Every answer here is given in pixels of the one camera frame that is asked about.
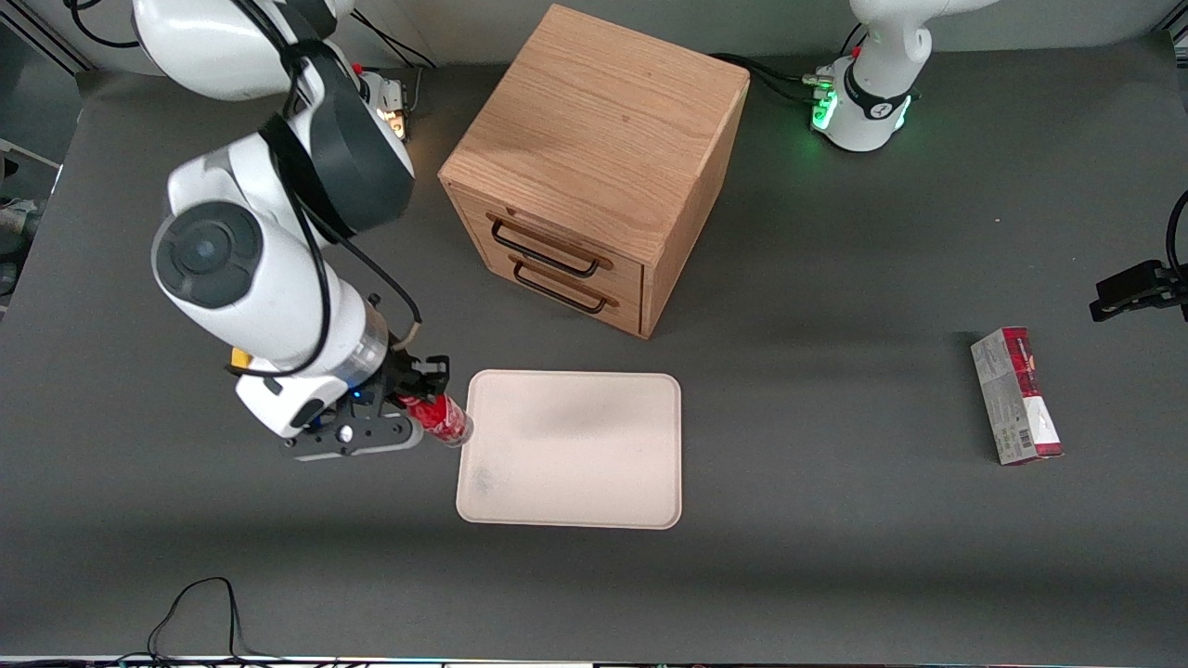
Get thin black looped cable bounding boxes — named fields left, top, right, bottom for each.
left=111, top=576, right=307, bottom=665

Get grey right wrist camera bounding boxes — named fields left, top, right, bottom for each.
left=282, top=412, right=425, bottom=463

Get black arm base cables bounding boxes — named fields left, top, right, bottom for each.
left=710, top=23, right=869, bottom=105
left=353, top=9, right=439, bottom=117

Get red coke bottle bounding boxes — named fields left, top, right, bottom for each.
left=394, top=391, right=475, bottom=450

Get black left arm base cables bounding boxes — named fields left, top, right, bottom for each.
left=710, top=23, right=869, bottom=105

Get oak wooden drawer cabinet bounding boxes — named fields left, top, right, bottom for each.
left=438, top=3, right=751, bottom=340

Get cream plastic tray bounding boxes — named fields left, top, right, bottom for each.
left=455, top=368, right=684, bottom=531

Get grey red carton box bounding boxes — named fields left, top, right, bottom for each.
left=970, top=326, right=1065, bottom=466

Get dark grey table mat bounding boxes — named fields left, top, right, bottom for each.
left=0, top=32, right=1188, bottom=662

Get wooden drawer black handle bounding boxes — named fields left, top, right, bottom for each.
left=450, top=186, right=646, bottom=307

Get black right arm base cables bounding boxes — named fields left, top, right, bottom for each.
left=353, top=9, right=439, bottom=117

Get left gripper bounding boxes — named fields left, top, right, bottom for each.
left=1090, top=261, right=1188, bottom=324

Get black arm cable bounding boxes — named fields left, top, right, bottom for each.
left=1166, top=189, right=1188, bottom=279
left=65, top=0, right=425, bottom=381

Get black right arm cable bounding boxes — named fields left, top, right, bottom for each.
left=65, top=0, right=425, bottom=381

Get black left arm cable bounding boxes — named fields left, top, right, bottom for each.
left=1166, top=189, right=1188, bottom=279

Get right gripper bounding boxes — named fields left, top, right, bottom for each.
left=234, top=353, right=454, bottom=439

